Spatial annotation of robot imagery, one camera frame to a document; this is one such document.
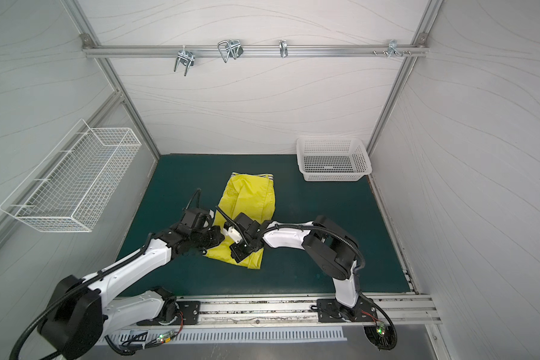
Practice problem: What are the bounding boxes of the yellow long pants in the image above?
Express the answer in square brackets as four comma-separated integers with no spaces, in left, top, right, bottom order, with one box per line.
[205,172,275,270]

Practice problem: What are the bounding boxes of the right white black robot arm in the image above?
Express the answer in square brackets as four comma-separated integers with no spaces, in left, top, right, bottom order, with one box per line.
[221,213,365,322]

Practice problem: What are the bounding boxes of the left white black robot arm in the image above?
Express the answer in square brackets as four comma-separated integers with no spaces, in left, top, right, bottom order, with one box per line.
[37,208,224,359]

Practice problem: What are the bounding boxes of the white plastic perforated basket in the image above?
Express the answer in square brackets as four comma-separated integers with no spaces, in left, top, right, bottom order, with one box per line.
[296,136,373,182]

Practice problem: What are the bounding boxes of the dark green table mat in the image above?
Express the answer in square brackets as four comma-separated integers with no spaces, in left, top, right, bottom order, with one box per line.
[120,154,410,296]

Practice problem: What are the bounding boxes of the metal U-bolt hook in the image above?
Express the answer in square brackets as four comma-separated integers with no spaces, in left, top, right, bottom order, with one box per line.
[173,49,195,77]

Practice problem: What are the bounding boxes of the metal double hook clamp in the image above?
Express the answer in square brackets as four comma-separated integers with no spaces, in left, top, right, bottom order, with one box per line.
[217,39,244,63]

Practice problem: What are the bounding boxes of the small metal hook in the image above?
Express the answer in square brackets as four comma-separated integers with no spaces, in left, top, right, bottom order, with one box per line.
[278,40,288,59]

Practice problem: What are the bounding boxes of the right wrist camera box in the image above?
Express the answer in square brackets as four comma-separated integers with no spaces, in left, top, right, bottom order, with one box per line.
[220,225,243,243]

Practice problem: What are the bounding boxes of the left black corrugated cable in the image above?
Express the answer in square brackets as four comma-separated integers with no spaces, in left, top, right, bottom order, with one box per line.
[8,187,203,360]

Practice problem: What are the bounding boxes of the black corrugated cable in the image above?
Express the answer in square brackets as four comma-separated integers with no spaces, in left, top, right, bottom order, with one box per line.
[214,205,399,351]
[8,187,203,360]

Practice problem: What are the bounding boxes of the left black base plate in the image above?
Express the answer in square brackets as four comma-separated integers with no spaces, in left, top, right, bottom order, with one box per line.
[136,300,201,326]

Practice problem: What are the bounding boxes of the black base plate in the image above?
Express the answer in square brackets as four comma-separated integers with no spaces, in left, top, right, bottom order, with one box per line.
[136,300,201,326]
[310,298,380,323]

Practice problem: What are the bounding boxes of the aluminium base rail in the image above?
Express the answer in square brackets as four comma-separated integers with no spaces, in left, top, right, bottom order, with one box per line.
[71,294,443,332]

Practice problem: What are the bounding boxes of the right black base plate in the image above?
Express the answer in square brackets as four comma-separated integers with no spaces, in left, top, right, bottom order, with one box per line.
[310,298,380,323]

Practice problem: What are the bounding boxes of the right black corrugated cable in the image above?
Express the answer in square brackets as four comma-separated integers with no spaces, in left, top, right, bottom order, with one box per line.
[214,205,399,351]

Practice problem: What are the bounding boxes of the white slotted cable duct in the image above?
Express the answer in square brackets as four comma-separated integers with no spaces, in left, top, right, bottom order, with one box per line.
[103,327,348,347]

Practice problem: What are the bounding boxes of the white wire wall basket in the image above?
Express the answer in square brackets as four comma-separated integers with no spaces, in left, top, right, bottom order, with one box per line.
[0,119,141,233]

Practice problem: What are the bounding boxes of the horizontal aluminium rail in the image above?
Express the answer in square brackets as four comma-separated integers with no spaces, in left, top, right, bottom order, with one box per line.
[83,43,429,59]

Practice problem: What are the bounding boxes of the metal bracket hook right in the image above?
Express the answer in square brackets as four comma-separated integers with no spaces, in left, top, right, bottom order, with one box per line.
[372,40,412,58]

